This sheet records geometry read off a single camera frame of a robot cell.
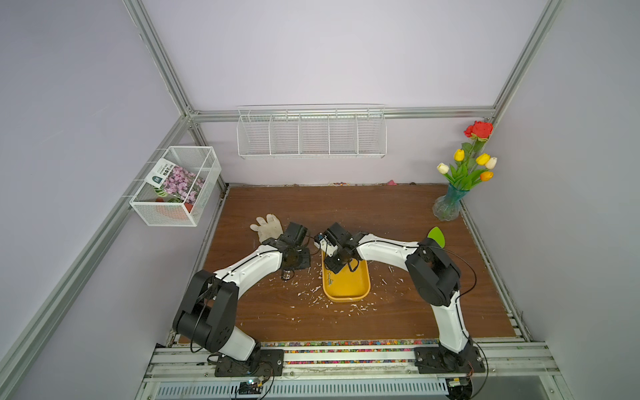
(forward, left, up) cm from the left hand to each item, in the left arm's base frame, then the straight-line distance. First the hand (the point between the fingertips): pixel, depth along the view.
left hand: (304, 262), depth 89 cm
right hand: (+3, -10, -5) cm, 12 cm away
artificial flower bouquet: (+26, -65, +19) cm, 72 cm away
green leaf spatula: (+11, -55, -5) cm, 56 cm away
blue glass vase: (+19, -60, +2) cm, 63 cm away
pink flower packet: (+15, +36, +29) cm, 49 cm away
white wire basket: (+9, +42, +24) cm, 49 cm away
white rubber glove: (+19, +14, -5) cm, 24 cm away
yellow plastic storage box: (-8, -15, -5) cm, 17 cm away
